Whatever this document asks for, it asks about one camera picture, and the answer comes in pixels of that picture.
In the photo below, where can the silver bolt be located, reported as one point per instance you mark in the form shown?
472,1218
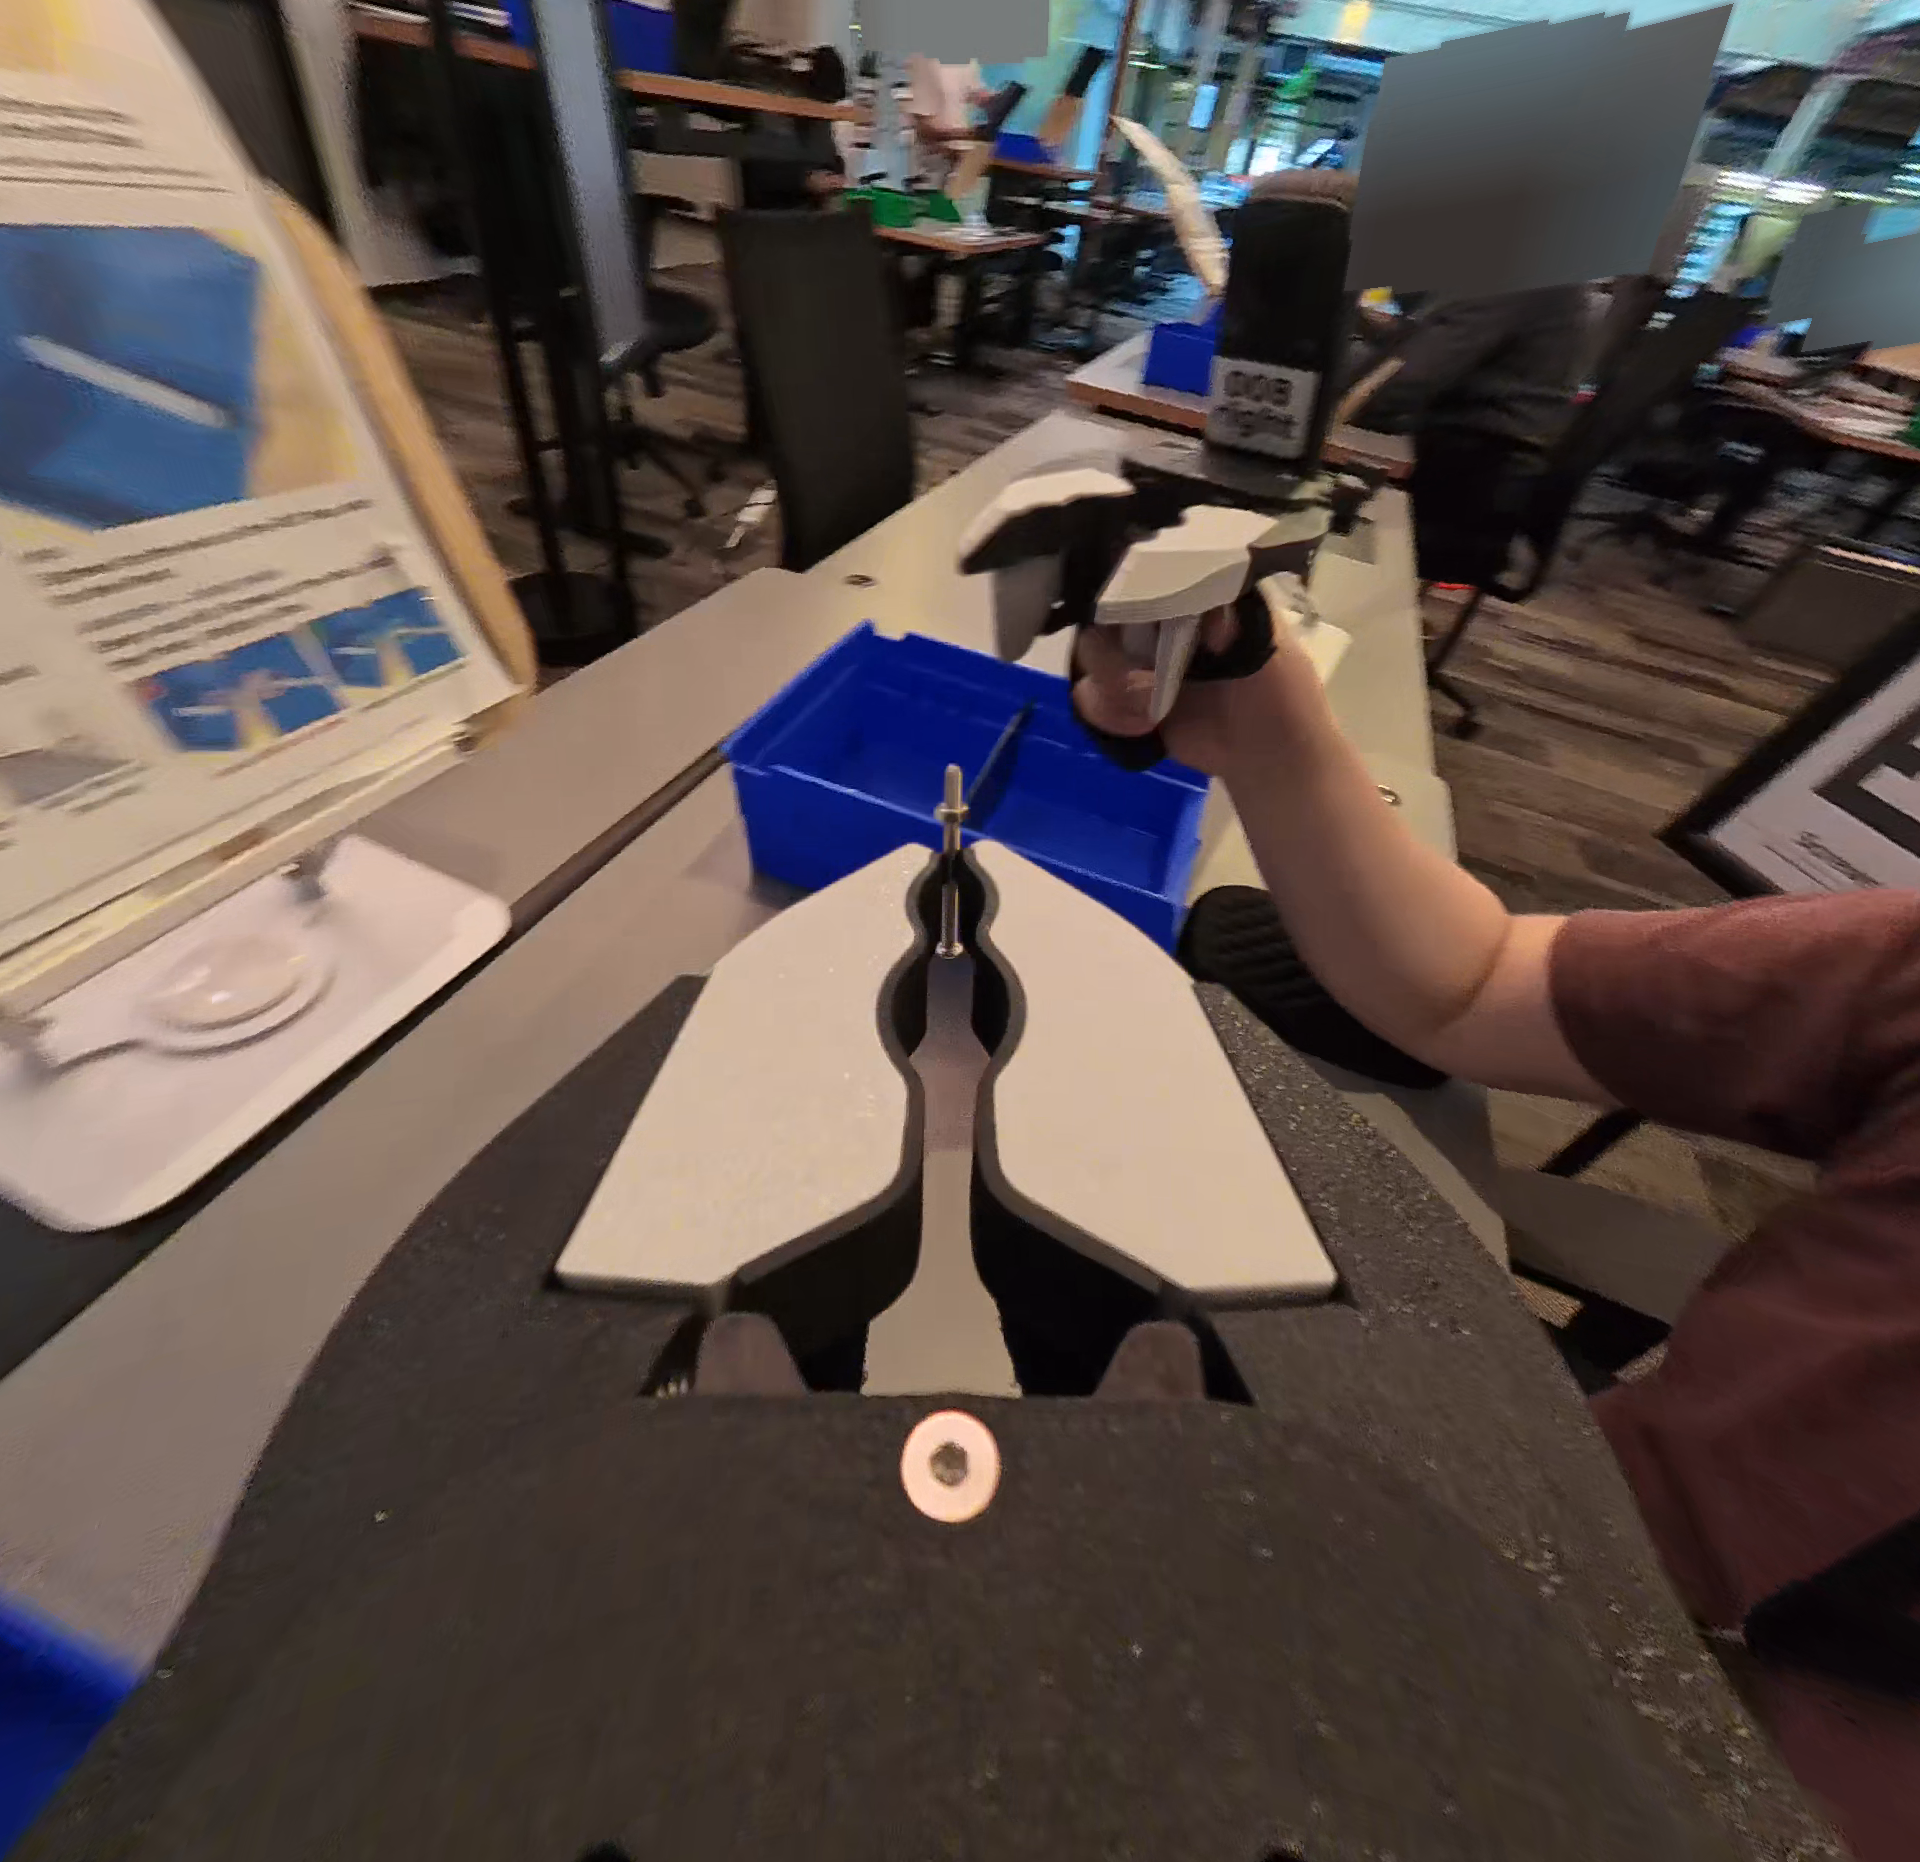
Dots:
953,873

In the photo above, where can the wooden office desk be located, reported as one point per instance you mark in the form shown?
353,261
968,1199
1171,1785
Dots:
721,92
1139,406

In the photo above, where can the black framed panel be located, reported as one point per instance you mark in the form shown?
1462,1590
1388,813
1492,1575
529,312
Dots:
225,76

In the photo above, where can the printed instruction sheet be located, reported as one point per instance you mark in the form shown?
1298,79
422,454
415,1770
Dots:
152,391

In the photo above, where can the grey waste bin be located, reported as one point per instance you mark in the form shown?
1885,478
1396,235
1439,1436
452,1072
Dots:
1837,609

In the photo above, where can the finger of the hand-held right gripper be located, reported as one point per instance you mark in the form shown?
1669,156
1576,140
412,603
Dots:
1187,567
1036,508

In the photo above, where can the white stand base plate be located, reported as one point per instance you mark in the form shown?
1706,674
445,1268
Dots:
375,961

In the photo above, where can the black pole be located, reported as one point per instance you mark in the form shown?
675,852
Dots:
579,609

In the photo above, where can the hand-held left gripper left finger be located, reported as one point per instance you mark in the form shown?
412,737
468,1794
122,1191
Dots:
750,1111

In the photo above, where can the black rectangular desk mat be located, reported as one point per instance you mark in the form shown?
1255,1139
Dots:
75,1293

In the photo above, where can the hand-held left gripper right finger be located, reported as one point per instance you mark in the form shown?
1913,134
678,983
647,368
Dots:
1155,1127

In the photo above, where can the grey framed panel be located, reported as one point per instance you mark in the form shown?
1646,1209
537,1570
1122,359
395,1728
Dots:
594,166

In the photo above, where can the person's right hand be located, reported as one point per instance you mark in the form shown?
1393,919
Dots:
1260,717

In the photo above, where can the blue plastic bin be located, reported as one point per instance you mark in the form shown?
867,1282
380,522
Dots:
56,1699
1184,353
840,813

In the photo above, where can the black bin divider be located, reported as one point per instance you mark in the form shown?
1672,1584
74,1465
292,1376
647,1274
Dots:
1002,758

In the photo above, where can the framed marker sign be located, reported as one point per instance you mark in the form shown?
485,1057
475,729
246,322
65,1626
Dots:
1831,796

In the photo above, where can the black honeycomb pad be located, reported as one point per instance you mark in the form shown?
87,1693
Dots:
1293,994

